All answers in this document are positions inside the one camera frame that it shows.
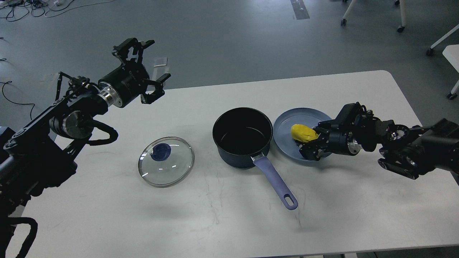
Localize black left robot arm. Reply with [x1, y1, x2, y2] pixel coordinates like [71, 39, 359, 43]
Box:
[1, 38, 171, 258]

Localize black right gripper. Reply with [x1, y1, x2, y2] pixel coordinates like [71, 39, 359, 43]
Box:
[297, 120, 361, 161]

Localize tangled cables on floor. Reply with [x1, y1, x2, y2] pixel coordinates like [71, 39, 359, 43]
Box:
[0, 0, 115, 23]

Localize blue plate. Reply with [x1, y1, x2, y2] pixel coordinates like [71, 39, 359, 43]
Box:
[273, 107, 331, 166]

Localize dark blue saucepan purple handle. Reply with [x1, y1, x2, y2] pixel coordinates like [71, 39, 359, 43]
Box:
[212, 107, 298, 210]

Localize white furniture leg right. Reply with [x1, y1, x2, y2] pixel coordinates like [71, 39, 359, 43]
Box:
[426, 24, 459, 100]

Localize black cable on floor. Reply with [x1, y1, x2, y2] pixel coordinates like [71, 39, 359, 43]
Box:
[0, 81, 36, 120]

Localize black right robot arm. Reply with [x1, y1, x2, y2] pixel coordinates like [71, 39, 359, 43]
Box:
[299, 102, 459, 180]

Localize glass pot lid blue knob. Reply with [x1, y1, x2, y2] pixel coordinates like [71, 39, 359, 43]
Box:
[138, 136, 195, 188]

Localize white chair legs with casters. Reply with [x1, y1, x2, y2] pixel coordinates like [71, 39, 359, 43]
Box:
[341, 0, 408, 33]

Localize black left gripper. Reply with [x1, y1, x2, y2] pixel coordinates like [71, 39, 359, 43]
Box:
[98, 38, 171, 108]

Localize black box at left edge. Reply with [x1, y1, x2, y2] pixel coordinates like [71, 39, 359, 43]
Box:
[0, 126, 15, 146]

